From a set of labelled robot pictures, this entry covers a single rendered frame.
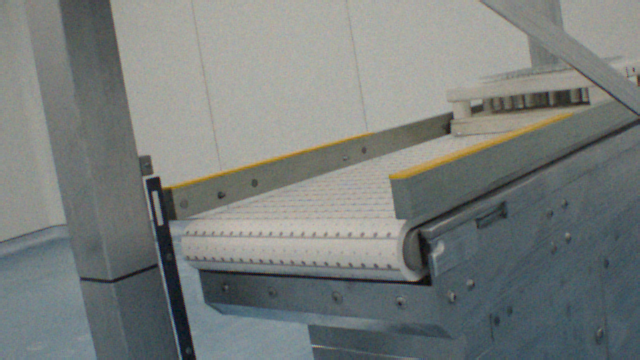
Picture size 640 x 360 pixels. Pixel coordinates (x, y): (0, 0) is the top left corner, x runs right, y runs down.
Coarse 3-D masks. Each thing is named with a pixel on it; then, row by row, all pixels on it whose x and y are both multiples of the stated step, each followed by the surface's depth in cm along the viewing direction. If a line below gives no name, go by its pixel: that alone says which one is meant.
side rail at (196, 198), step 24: (432, 120) 109; (360, 144) 96; (384, 144) 100; (408, 144) 104; (264, 168) 83; (288, 168) 86; (312, 168) 89; (336, 168) 92; (168, 192) 73; (192, 192) 75; (216, 192) 77; (240, 192) 80; (264, 192) 83; (168, 216) 74
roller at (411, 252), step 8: (408, 232) 58; (416, 232) 58; (408, 240) 57; (416, 240) 58; (424, 240) 59; (408, 248) 57; (416, 248) 58; (424, 248) 59; (408, 256) 57; (416, 256) 58; (424, 256) 59; (408, 264) 58; (416, 264) 58; (424, 264) 58
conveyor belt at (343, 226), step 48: (432, 144) 107; (576, 144) 85; (288, 192) 83; (336, 192) 77; (384, 192) 72; (480, 192) 67; (192, 240) 72; (240, 240) 68; (288, 240) 64; (336, 240) 61; (384, 240) 58
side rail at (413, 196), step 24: (576, 120) 81; (600, 120) 87; (624, 120) 94; (504, 144) 67; (528, 144) 71; (552, 144) 76; (432, 168) 58; (456, 168) 61; (480, 168) 64; (504, 168) 67; (408, 192) 55; (432, 192) 58; (456, 192) 61; (408, 216) 56
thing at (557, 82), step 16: (624, 64) 104; (512, 80) 108; (528, 80) 103; (544, 80) 101; (560, 80) 99; (576, 80) 98; (448, 96) 111; (464, 96) 110; (480, 96) 108; (496, 96) 106
